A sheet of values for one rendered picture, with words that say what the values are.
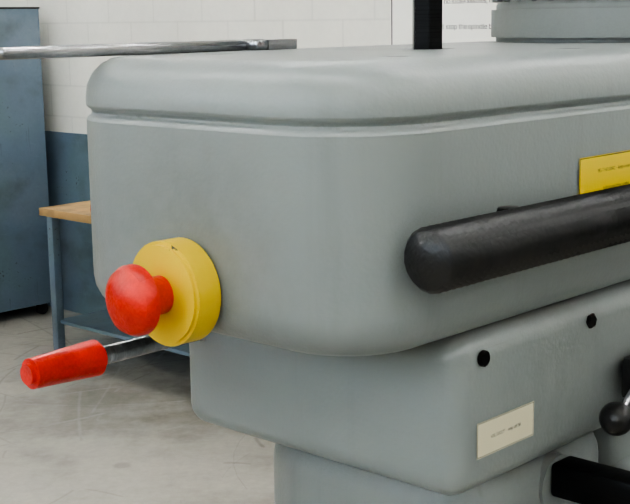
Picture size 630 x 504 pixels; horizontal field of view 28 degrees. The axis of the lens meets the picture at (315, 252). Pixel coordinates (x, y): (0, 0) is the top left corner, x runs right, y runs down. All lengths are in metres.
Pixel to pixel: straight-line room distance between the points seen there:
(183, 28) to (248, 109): 6.76
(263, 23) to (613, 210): 6.22
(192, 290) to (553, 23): 0.41
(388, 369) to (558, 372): 0.12
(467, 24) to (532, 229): 5.37
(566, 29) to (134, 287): 0.44
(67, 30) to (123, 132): 7.55
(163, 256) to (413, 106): 0.16
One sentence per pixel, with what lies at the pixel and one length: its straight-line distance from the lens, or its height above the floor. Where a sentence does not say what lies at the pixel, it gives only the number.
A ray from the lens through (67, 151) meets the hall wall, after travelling 8.37.
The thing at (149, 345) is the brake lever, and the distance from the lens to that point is 0.84.
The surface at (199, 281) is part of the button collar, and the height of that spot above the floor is 1.77.
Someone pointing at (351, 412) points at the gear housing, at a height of 1.67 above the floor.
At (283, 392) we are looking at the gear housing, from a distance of 0.82.
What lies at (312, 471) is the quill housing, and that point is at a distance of 0.87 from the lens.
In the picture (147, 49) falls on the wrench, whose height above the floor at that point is 1.89.
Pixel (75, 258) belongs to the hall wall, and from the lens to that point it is 8.45.
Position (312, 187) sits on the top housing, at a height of 1.83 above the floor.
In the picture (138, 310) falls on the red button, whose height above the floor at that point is 1.76.
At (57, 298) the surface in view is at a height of 0.36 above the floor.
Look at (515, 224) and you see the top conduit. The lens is 0.68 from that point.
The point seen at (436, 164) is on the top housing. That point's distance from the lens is 0.67.
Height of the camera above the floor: 1.91
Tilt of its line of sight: 11 degrees down
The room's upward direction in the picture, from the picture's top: 1 degrees counter-clockwise
